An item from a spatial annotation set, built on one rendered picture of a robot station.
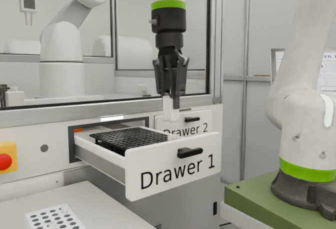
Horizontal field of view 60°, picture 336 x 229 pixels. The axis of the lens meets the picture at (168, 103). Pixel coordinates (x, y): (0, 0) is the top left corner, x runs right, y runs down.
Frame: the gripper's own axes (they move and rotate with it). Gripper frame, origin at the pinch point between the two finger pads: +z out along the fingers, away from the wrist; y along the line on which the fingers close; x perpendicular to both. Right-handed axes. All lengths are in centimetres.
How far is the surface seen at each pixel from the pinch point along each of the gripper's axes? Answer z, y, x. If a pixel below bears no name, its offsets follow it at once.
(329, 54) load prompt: -17, 2, 94
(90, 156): 12.1, -12.6, -18.4
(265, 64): -16, -75, 162
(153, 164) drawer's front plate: 10.4, 10.2, -13.7
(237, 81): -2, -105, 164
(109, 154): 9.5, -2.0, -18.1
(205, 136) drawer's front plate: 6.6, 10.2, 2.8
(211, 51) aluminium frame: -19, -23, 42
